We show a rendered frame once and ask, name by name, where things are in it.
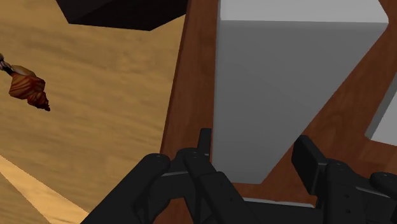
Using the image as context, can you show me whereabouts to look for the brown wooden cabinet white panels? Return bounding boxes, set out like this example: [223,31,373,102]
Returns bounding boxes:
[153,0,397,224]

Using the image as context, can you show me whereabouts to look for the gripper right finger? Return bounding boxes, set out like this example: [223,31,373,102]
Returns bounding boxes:
[291,134,397,224]

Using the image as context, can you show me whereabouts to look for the orange brown shell-shaped object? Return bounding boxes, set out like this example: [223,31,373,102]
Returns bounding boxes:
[0,53,52,112]

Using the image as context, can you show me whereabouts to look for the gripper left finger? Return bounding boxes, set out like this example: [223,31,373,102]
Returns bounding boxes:
[80,128,262,224]

